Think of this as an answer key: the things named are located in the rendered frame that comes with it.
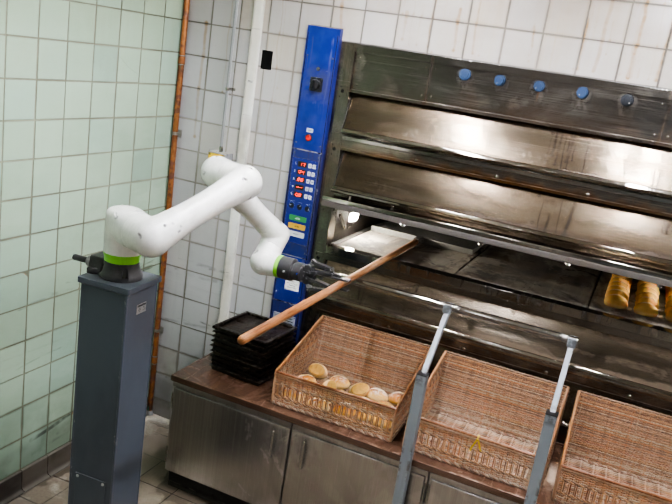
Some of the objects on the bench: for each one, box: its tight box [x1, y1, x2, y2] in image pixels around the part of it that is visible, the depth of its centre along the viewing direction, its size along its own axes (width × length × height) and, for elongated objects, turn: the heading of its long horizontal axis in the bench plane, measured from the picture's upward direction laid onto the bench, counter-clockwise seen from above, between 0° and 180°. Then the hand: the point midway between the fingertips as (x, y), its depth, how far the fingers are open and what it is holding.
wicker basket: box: [402, 350, 570, 495], centre depth 308 cm, size 49×56×28 cm
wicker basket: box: [271, 315, 431, 442], centre depth 329 cm, size 49×56×28 cm
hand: (340, 283), depth 292 cm, fingers closed on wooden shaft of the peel, 3 cm apart
